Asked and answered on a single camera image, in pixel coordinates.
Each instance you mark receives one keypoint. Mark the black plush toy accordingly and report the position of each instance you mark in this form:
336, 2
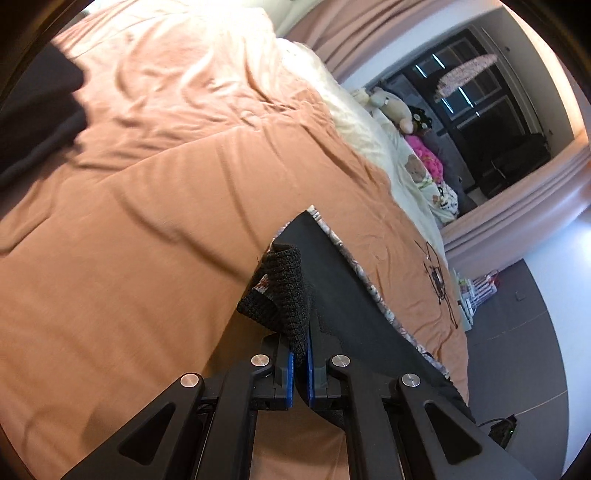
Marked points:
420, 119

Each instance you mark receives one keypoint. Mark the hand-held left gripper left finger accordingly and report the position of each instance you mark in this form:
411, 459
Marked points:
290, 378

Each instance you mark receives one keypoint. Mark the dark cloth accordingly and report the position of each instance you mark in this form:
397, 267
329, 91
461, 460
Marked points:
37, 115

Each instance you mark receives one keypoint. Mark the dark window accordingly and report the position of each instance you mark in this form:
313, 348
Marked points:
503, 134

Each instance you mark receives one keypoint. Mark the pink plush toy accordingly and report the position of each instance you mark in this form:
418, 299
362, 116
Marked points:
425, 154

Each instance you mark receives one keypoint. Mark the orange bed blanket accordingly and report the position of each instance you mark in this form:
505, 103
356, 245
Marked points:
138, 230

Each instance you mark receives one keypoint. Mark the beige plush toy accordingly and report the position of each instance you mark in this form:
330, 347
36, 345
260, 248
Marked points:
392, 106

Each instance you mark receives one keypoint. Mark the black power strip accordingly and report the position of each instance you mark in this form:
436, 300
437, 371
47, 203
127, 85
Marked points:
503, 429

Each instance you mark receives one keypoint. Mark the cream quilt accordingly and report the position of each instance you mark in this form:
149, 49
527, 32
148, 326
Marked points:
360, 124

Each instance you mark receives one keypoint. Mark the black knit pants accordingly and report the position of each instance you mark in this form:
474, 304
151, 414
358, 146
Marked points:
351, 295

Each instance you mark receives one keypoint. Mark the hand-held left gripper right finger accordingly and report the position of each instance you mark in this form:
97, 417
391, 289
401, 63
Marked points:
311, 378

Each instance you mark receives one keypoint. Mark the beige curtain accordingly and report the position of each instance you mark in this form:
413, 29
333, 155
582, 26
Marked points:
369, 32
521, 207

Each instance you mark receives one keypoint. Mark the floral hanging cloth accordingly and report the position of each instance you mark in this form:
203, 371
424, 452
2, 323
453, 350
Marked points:
464, 74

